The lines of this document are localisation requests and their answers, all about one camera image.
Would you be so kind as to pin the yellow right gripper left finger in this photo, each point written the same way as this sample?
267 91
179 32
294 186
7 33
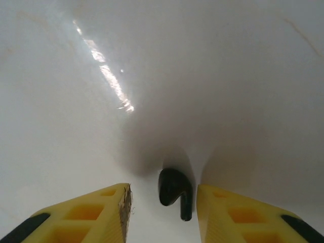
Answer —
111 227

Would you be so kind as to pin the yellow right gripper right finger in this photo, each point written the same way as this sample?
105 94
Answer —
215 222

